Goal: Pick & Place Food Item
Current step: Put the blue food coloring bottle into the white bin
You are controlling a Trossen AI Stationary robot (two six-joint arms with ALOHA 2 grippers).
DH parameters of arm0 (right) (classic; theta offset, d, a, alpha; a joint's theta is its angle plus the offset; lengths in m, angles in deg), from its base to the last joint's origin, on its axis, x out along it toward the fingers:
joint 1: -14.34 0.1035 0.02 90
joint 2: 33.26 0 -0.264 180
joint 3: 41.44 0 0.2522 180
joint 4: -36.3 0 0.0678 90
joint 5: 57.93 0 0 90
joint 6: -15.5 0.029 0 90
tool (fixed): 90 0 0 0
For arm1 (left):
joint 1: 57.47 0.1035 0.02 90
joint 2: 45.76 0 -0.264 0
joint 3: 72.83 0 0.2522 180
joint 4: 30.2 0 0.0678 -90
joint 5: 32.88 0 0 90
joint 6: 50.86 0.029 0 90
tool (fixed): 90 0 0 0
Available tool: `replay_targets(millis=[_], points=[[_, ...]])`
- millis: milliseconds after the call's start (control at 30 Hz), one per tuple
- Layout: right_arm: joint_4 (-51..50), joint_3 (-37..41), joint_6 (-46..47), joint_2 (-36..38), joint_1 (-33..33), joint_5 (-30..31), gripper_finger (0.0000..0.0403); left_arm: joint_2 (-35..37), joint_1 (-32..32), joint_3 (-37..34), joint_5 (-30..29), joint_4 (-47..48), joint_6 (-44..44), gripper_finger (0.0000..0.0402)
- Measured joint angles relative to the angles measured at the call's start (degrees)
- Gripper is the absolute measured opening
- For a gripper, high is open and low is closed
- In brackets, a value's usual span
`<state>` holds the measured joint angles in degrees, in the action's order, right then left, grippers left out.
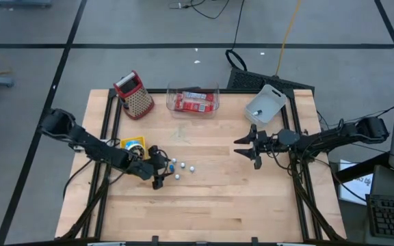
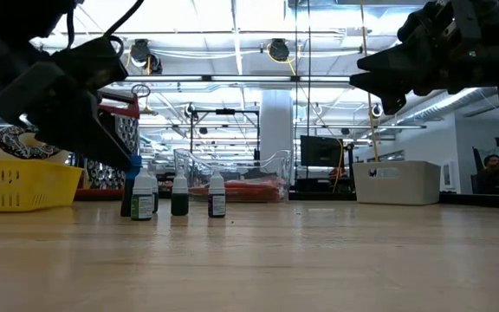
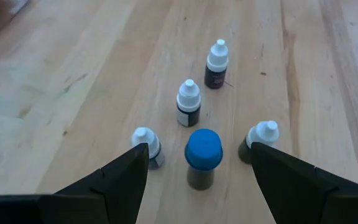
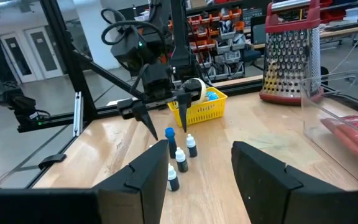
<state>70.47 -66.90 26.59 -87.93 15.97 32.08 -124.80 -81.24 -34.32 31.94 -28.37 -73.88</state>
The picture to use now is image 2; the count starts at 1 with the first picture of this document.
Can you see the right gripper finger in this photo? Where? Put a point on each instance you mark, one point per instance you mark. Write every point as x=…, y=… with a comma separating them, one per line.
x=397, y=58
x=392, y=82

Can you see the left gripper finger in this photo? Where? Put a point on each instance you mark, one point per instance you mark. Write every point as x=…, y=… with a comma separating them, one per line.
x=98, y=138

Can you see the green-label dropper bottle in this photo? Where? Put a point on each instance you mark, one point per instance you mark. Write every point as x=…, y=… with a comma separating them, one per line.
x=142, y=208

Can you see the red cracker packet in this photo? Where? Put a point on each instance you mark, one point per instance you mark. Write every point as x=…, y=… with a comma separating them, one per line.
x=249, y=190

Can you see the red packet with nutrition label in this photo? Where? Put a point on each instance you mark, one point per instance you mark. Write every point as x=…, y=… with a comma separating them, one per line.
x=258, y=182

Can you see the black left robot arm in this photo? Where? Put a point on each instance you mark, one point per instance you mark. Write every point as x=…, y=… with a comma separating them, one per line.
x=7, y=34

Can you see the red steel box grater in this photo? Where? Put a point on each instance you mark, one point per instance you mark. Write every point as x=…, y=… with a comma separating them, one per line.
x=102, y=177

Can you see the yellow plastic basket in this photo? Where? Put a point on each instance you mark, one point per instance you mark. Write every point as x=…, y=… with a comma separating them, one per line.
x=59, y=186

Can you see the blue-capped dropper bottle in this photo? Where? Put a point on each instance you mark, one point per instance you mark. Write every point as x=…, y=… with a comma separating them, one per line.
x=127, y=199

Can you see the clear plastic bin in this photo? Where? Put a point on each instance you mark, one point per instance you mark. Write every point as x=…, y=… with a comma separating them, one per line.
x=180, y=173

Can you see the black monitor screen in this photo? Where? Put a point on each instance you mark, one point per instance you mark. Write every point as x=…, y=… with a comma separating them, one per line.
x=321, y=151

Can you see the white-capped dropper bottle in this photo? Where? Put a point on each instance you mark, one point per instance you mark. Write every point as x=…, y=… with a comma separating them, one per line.
x=179, y=203

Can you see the white plastic bin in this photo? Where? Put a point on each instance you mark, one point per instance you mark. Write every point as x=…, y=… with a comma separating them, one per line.
x=405, y=186

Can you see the white building column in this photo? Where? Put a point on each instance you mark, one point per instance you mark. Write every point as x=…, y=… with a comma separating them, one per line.
x=275, y=125

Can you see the black mesh computer case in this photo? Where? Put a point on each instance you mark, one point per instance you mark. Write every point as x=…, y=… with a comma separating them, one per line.
x=319, y=185

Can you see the person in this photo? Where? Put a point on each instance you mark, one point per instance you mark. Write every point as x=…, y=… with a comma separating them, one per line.
x=494, y=177

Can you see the purple-label dropper bottle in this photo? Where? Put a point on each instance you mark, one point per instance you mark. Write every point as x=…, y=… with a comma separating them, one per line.
x=217, y=203

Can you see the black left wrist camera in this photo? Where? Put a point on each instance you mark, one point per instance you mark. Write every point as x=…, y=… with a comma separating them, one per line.
x=89, y=65

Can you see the black background rig frame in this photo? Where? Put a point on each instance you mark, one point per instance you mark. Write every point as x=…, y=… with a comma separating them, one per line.
x=225, y=111

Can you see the black aluminium table frame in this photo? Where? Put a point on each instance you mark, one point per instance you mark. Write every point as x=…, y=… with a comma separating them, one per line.
x=319, y=196

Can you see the ceiling light rail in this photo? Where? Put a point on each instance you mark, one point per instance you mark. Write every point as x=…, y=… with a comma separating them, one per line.
x=249, y=78

